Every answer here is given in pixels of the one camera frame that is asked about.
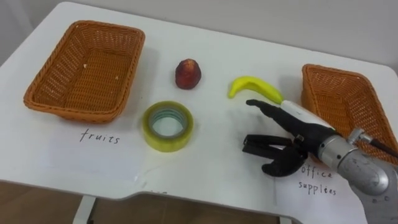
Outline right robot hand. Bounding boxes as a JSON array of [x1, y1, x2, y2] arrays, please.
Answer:
[[242, 99, 340, 178]]

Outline orange wicker basket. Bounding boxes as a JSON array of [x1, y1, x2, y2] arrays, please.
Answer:
[[300, 63, 398, 166], [23, 20, 146, 124]]

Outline yellow banana soft toy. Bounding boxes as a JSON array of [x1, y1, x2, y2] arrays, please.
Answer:
[[228, 75, 284, 105]]

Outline white desk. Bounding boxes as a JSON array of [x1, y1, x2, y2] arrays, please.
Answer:
[[0, 1, 398, 224]]

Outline yellow tape roll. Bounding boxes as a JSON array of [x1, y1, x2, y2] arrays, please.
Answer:
[[142, 100, 195, 153]]

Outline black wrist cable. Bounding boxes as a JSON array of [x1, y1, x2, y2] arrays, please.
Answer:
[[369, 138, 398, 159]]

